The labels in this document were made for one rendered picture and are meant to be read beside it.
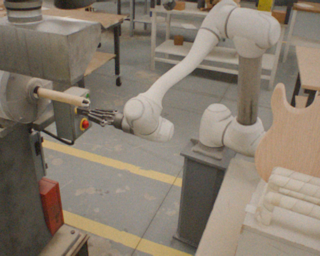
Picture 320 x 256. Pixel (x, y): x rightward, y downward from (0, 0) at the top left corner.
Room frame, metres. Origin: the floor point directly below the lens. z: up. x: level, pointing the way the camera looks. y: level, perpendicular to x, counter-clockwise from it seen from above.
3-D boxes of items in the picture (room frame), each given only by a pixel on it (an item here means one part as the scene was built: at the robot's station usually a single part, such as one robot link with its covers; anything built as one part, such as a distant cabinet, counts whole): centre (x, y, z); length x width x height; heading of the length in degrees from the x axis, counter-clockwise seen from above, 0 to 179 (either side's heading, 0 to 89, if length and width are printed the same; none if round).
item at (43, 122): (1.31, 0.51, 1.02); 0.19 x 0.04 x 0.04; 160
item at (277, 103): (1.00, -0.39, 1.32); 0.07 x 0.04 x 0.09; 67
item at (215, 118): (1.61, -0.31, 0.87); 0.18 x 0.16 x 0.22; 49
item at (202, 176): (1.62, -0.30, 0.35); 0.28 x 0.28 x 0.70; 62
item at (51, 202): (1.35, 0.66, 0.49); 0.25 x 0.12 x 0.37; 70
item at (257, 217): (0.69, -0.29, 1.12); 0.11 x 0.03 x 0.03; 157
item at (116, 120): (1.24, 0.19, 1.07); 0.09 x 0.08 x 0.07; 70
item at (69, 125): (1.37, 0.49, 0.99); 0.24 x 0.21 x 0.26; 70
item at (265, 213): (0.65, -0.29, 1.15); 0.03 x 0.03 x 0.09
